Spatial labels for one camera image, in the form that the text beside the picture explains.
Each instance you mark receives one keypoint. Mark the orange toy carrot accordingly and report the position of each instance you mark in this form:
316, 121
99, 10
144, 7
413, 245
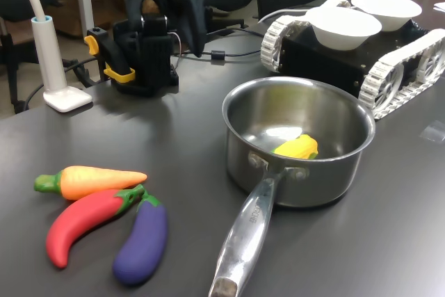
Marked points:
94, 182

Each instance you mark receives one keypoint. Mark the purple toy aubergine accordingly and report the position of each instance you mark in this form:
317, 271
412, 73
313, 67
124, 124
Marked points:
142, 241

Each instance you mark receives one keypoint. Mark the red toy chilli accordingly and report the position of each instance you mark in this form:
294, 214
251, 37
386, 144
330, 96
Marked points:
83, 217

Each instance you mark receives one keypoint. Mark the white bowl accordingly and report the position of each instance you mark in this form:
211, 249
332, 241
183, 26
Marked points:
386, 8
344, 29

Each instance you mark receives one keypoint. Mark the black clip with yellow grips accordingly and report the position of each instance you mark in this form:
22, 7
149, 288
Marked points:
111, 53

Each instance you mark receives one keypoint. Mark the black vehicle with white tracks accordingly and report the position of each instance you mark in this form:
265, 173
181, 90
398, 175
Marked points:
320, 64

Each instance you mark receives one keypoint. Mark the white paper sheet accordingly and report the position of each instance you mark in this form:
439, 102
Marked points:
441, 6

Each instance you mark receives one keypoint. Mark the white post with flat foot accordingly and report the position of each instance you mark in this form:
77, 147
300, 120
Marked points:
52, 67

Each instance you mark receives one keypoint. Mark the clear tape patch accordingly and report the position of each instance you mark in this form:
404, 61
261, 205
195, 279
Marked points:
432, 131

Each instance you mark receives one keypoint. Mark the yellow green toy corn cob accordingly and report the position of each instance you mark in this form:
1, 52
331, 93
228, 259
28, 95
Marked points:
299, 149

